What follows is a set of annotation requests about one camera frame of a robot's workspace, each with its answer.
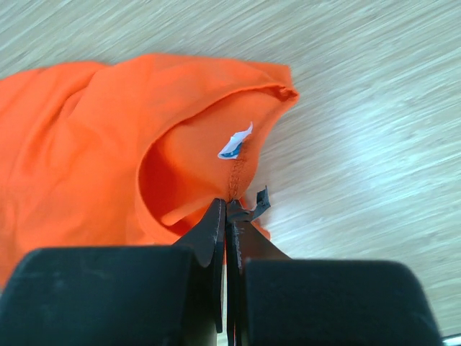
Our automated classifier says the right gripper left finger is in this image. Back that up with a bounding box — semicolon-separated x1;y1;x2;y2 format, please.
1;199;226;345

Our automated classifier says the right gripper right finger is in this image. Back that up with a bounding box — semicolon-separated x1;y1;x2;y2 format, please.
225;190;442;345

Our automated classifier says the orange t shirt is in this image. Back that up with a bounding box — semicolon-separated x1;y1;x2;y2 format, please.
1;54;299;283

